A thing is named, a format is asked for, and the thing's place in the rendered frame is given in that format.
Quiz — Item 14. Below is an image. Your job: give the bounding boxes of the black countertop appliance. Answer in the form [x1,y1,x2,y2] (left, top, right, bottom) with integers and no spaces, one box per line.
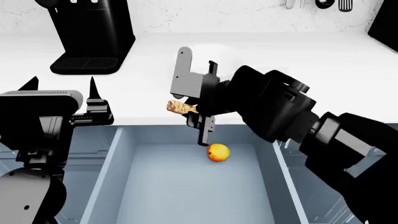
[367,0,398,54]

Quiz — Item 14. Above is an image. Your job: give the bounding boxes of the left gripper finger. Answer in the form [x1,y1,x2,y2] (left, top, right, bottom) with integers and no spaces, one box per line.
[85,75,110,110]
[17,75,40,91]

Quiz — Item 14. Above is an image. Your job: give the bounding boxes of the grey left camera box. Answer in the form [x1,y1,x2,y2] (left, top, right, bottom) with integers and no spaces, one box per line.
[0,89,84,116]

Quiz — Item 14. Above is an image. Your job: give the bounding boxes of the grey right camera mount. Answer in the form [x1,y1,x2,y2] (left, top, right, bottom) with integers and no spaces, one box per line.
[169,46,218,99]

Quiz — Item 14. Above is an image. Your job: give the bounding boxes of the black slotted spatula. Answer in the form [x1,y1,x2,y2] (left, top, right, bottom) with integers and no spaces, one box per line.
[338,0,354,13]

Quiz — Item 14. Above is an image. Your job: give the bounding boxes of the brown granola bar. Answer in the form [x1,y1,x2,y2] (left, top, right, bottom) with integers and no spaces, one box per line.
[167,99,200,116]

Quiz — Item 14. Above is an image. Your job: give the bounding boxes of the black coffee machine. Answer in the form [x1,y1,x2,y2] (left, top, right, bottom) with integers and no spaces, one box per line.
[33,0,136,76]

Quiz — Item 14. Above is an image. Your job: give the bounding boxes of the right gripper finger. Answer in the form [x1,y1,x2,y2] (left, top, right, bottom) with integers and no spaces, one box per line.
[185,111,216,147]
[207,60,219,82]

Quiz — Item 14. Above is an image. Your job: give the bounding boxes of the yellow-red apple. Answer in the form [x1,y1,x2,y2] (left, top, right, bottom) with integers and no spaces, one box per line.
[207,143,231,163]

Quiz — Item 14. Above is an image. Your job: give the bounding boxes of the blue-grey open drawer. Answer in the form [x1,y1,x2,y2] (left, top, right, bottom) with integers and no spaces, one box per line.
[79,124,309,224]

